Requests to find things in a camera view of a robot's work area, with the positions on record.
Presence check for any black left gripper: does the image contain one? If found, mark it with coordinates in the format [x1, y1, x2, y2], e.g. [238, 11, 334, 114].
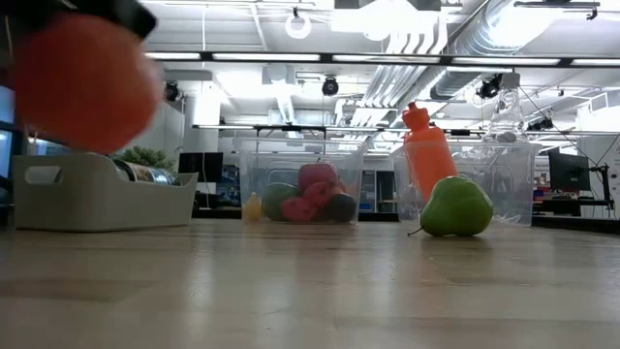
[0, 0, 159, 40]

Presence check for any red apple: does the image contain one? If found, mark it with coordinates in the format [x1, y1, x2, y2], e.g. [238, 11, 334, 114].
[12, 12, 164, 155]

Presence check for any green-topped tin can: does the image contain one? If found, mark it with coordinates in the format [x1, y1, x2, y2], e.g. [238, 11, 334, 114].
[111, 159, 183, 188]

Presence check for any grey plastic bin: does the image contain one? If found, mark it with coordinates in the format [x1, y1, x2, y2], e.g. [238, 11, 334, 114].
[13, 152, 200, 232]

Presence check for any pinkish red pomegranate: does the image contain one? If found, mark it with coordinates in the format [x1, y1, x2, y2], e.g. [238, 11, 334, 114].
[296, 158, 340, 191]

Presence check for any black plum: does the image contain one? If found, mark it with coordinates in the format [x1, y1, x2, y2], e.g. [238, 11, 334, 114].
[325, 192, 359, 223]

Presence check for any orange sports bottle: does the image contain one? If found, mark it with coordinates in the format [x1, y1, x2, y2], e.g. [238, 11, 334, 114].
[401, 101, 459, 205]

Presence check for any green pear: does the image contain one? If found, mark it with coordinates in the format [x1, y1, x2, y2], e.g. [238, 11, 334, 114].
[406, 174, 495, 238]

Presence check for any clear plastic container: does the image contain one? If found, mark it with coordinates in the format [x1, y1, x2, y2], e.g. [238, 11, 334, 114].
[234, 137, 369, 225]
[391, 141, 542, 225]

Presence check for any green artificial plant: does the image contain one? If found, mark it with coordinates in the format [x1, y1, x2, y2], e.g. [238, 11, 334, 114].
[110, 144, 178, 172]

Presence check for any black computer monitor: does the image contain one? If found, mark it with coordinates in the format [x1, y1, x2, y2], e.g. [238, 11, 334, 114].
[548, 147, 592, 193]
[177, 151, 225, 183]

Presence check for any overhead light bar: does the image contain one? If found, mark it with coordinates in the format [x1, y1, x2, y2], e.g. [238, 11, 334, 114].
[139, 50, 620, 69]

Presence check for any silver ventilation duct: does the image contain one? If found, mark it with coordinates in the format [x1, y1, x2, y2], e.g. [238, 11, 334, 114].
[428, 0, 548, 101]

